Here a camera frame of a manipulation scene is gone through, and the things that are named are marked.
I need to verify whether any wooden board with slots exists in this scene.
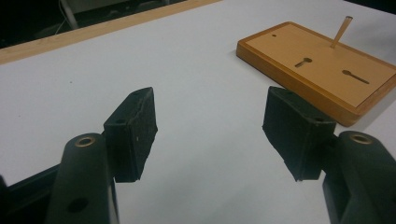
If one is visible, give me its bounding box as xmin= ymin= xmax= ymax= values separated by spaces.
xmin=235 ymin=21 xmax=396 ymax=128

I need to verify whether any brass peg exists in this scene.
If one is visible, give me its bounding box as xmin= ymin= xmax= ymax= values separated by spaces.
xmin=330 ymin=15 xmax=354 ymax=49

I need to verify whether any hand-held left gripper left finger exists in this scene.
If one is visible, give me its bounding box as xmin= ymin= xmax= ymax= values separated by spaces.
xmin=103 ymin=86 xmax=159 ymax=184

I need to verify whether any white stand leg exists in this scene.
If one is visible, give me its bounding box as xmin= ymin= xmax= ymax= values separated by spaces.
xmin=59 ymin=0 xmax=79 ymax=31

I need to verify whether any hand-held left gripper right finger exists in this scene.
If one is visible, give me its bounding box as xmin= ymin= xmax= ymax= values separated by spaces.
xmin=262 ymin=85 xmax=337 ymax=183

